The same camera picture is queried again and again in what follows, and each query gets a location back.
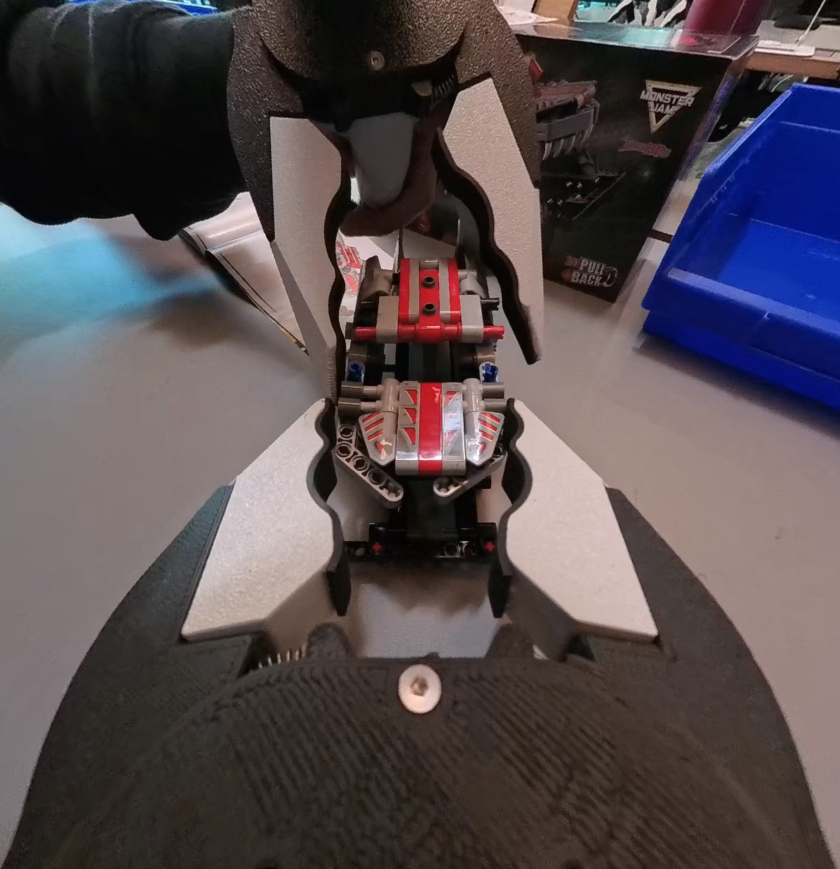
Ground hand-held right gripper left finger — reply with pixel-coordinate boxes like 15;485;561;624
181;399;353;642

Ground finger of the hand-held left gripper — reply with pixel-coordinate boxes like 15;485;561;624
434;80;546;365
269;117;358;403

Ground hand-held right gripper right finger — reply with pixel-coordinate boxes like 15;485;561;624
489;401;659;642

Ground grey red brick truck model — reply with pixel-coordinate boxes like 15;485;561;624
332;238;512;564

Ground person's left forearm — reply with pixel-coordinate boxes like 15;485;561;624
0;0;258;243

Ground grey desk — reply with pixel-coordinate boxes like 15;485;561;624
0;183;840;782

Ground background wooden desk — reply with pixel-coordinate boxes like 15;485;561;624
745;41;840;84

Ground person's left hand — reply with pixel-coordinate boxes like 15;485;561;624
342;125;440;236

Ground white instruction booklet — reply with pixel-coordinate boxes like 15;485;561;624
179;193;363;357

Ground black toy set box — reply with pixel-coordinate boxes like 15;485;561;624
515;27;760;304

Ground dark red tumbler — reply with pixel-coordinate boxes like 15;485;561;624
681;0;741;36

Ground blue plastic bin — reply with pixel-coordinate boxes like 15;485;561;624
640;85;840;416

